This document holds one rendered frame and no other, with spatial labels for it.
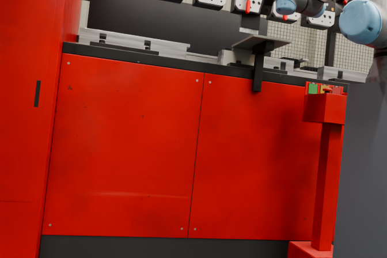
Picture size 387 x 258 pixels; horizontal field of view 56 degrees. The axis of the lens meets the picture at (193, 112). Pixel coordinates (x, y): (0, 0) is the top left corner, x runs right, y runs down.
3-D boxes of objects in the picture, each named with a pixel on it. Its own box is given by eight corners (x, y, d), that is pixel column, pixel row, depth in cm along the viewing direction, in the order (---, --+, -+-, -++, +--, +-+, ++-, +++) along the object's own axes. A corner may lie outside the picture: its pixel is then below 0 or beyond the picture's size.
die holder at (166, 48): (77, 48, 160) (80, 26, 161) (78, 50, 166) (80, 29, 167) (188, 64, 173) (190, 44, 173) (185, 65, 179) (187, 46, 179)
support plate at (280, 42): (253, 36, 154) (253, 34, 154) (231, 47, 180) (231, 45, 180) (291, 42, 159) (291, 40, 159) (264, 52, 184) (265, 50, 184)
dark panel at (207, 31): (83, 60, 212) (91, -15, 213) (83, 60, 214) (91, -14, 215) (262, 84, 240) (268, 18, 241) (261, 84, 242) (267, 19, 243)
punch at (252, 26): (240, 30, 182) (242, 11, 182) (238, 31, 184) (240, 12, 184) (258, 34, 184) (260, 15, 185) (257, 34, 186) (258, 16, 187)
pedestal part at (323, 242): (318, 251, 154) (330, 123, 156) (310, 246, 160) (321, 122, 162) (330, 251, 156) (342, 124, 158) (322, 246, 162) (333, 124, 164)
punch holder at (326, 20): (308, 22, 187) (311, -10, 188) (299, 26, 196) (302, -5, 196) (333, 27, 191) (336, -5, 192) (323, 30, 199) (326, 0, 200)
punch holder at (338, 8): (341, 28, 192) (344, -3, 193) (332, 31, 201) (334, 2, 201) (365, 33, 196) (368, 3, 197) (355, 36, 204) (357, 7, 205)
